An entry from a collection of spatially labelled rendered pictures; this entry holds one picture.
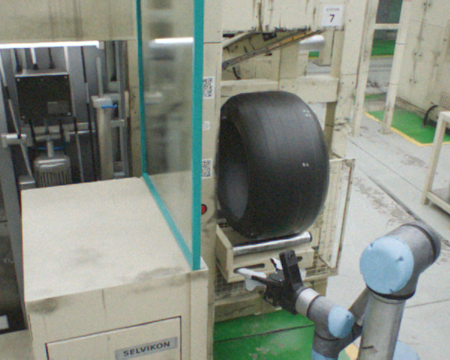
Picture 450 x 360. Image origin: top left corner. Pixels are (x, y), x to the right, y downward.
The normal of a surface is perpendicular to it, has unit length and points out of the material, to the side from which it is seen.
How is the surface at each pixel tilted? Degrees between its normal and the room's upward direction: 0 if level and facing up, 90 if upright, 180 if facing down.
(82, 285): 0
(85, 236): 0
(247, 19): 90
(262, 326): 0
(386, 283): 83
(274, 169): 71
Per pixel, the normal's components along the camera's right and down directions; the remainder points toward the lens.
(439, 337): 0.04, -0.90
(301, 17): 0.35, 0.41
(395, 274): -0.73, 0.15
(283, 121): 0.22, -0.51
